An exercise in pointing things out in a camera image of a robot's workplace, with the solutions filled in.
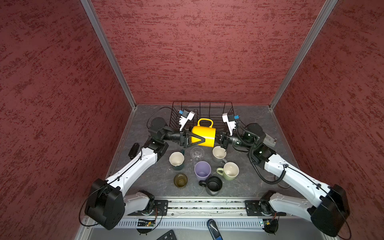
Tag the olive glass cup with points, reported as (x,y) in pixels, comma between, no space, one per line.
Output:
(180,180)

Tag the black wire dish rack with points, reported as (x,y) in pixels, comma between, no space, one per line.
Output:
(202,110)

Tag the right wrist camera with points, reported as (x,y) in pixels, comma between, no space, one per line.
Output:
(231,121)

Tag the tape roll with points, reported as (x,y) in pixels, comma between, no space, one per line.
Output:
(283,185)

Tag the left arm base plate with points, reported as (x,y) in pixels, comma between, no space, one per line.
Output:
(154,207)

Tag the black blue handheld device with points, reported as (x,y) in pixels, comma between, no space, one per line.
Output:
(214,230)

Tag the purple cup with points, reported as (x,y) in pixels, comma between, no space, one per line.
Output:
(202,170)

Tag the yellow mug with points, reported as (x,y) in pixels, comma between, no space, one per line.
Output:
(211,132)

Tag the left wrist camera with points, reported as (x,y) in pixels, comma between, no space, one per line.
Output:
(186,116)

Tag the clear glass cup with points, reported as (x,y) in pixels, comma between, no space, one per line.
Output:
(197,154)

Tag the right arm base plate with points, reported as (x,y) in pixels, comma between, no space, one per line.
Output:
(260,208)

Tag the light green mug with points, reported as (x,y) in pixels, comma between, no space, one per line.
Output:
(229,171)

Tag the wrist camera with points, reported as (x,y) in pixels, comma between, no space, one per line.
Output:
(186,116)
(231,121)

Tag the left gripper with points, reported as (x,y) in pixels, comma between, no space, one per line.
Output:
(183,139)

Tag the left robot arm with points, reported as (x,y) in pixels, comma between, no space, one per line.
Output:
(107,202)

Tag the dark green mug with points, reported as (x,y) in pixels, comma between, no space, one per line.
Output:
(176,160)

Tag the white grey mug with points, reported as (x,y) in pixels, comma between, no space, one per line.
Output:
(219,154)

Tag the black mug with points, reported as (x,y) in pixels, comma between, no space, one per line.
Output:
(212,185)

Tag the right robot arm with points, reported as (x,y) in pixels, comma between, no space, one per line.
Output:
(325,206)

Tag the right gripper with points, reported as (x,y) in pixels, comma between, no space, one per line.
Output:
(225,140)

